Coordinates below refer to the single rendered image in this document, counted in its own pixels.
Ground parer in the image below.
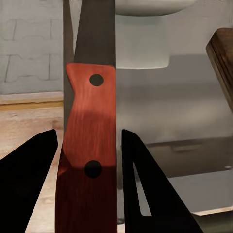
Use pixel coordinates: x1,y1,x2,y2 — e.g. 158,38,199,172
54,0,118,233

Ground cutting board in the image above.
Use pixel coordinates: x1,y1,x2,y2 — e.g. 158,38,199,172
211,28,233,89

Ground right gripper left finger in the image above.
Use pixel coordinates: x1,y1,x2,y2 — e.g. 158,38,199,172
0,129,58,233

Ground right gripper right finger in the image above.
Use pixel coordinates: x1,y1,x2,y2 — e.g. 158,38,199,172
121,129,204,233

